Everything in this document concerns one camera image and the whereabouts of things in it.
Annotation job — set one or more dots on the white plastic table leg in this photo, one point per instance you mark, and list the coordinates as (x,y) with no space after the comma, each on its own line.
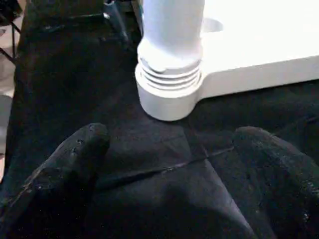
(172,30)

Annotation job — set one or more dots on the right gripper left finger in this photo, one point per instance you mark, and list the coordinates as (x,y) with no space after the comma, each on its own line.
(62,179)

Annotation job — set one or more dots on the white plastic table top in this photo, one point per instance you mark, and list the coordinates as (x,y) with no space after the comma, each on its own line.
(261,49)

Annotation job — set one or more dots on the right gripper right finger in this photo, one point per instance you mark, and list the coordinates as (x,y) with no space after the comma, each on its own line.
(281,186)

